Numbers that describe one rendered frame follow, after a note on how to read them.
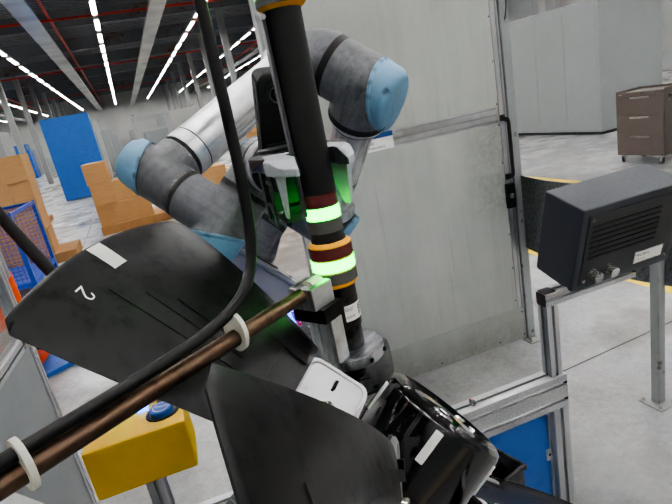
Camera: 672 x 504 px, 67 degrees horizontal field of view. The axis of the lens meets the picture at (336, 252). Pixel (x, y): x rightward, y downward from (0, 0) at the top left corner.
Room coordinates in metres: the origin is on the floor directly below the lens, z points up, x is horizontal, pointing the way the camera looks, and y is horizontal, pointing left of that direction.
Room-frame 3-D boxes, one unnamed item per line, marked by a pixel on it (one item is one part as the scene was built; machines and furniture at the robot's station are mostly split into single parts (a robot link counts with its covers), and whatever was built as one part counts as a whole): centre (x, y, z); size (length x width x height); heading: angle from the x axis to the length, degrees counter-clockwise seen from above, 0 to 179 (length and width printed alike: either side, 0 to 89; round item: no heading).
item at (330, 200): (0.48, 0.00, 1.43); 0.03 x 0.03 x 0.01
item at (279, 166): (0.48, 0.04, 1.44); 0.09 x 0.03 x 0.06; 5
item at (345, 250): (0.48, 0.00, 1.38); 0.04 x 0.04 x 0.01
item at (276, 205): (0.59, 0.03, 1.44); 0.12 x 0.08 x 0.09; 15
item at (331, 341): (0.48, 0.01, 1.31); 0.09 x 0.07 x 0.10; 140
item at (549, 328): (0.97, -0.41, 0.96); 0.03 x 0.03 x 0.20; 15
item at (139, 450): (0.75, 0.38, 1.02); 0.16 x 0.10 x 0.11; 105
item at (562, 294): (1.00, -0.51, 1.04); 0.24 x 0.03 x 0.03; 105
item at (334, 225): (0.48, 0.00, 1.40); 0.03 x 0.03 x 0.01
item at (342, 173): (0.50, -0.02, 1.44); 0.09 x 0.03 x 0.06; 25
